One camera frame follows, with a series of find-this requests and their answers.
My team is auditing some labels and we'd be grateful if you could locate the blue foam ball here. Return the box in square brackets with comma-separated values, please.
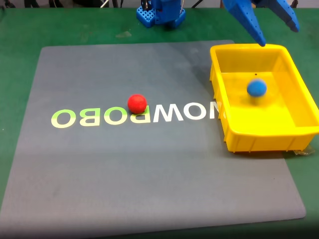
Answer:
[246, 78, 268, 98]

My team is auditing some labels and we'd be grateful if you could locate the yellow plastic bin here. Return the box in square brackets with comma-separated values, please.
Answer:
[209, 43, 319, 153]

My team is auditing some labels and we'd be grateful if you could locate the red foam ball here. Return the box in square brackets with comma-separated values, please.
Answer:
[127, 94, 148, 115]

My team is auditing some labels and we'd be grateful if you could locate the clear tape piece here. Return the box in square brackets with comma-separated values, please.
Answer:
[293, 146, 315, 156]

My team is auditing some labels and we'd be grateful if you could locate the grey mat with NOWROBO print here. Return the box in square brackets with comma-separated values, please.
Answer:
[0, 39, 307, 239]

